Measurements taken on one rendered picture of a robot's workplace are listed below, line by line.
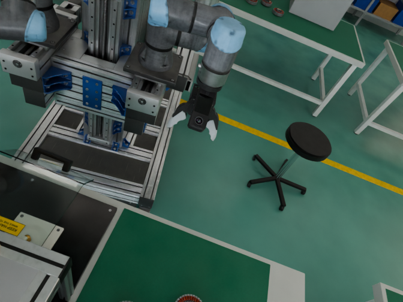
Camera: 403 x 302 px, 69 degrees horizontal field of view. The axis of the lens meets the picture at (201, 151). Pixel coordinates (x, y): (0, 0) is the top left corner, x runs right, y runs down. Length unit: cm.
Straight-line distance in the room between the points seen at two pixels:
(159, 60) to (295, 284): 104
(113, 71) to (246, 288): 105
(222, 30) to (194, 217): 158
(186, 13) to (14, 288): 69
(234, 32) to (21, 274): 66
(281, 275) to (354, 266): 136
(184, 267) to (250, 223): 117
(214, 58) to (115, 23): 74
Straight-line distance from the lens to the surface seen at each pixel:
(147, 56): 128
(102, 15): 143
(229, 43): 69
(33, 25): 87
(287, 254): 227
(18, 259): 73
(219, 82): 75
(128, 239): 112
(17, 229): 81
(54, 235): 110
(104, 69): 141
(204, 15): 78
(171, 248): 113
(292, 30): 302
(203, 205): 215
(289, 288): 127
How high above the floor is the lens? 179
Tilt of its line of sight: 47 degrees down
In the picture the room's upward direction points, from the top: 25 degrees clockwise
